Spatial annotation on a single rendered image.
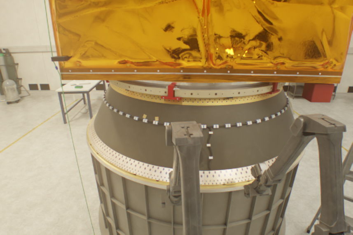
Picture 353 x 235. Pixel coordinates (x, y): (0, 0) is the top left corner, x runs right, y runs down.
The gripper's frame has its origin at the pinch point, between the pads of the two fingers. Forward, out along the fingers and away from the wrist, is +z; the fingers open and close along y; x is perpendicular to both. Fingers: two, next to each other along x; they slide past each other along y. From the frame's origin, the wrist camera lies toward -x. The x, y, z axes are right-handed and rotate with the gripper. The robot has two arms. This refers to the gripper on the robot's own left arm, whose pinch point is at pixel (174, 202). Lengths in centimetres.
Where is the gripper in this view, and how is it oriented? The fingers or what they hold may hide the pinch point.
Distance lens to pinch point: 118.2
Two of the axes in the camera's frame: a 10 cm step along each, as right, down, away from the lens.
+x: 1.1, 7.6, -6.4
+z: -0.6, 6.5, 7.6
